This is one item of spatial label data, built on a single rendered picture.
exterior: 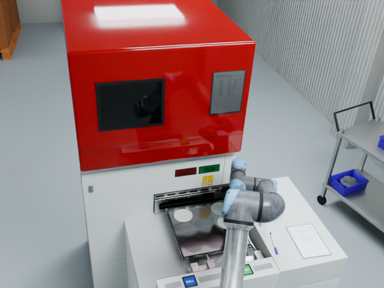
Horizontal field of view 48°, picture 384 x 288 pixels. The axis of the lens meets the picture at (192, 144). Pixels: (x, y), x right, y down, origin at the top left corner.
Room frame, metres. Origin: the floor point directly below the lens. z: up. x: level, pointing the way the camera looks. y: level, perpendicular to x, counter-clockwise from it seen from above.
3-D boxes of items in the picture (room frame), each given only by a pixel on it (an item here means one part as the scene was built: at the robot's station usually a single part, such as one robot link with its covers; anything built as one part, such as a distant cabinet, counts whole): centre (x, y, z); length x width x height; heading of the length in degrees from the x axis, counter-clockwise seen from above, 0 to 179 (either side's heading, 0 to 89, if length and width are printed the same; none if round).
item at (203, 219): (1.61, -0.11, 0.90); 0.34 x 0.34 x 0.01; 18
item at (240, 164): (1.69, -0.24, 1.21); 0.09 x 0.08 x 0.11; 176
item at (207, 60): (2.06, 0.24, 1.52); 0.81 x 0.75 x 0.60; 108
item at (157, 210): (1.80, -0.03, 0.89); 0.44 x 0.02 x 0.10; 108
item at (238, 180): (1.59, -0.25, 1.21); 0.11 x 0.11 x 0.08; 86
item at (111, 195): (1.76, 0.15, 1.02); 0.81 x 0.03 x 0.40; 108
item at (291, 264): (1.63, -0.50, 0.89); 0.62 x 0.35 x 0.14; 18
